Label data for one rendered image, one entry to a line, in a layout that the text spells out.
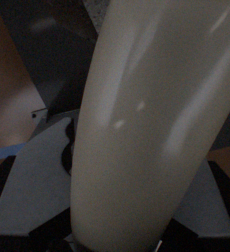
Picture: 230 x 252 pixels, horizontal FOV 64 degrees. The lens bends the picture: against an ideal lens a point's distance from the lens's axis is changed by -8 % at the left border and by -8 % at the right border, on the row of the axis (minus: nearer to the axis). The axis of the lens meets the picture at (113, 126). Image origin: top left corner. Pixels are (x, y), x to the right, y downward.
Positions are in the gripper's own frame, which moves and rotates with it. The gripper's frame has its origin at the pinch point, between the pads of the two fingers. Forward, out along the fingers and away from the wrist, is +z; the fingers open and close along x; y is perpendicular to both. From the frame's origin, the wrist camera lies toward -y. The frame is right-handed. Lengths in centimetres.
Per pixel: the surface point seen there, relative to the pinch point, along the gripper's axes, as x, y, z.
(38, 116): -42, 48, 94
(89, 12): -3.6, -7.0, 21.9
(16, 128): -60, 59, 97
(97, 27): -2.4, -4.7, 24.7
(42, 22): -34, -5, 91
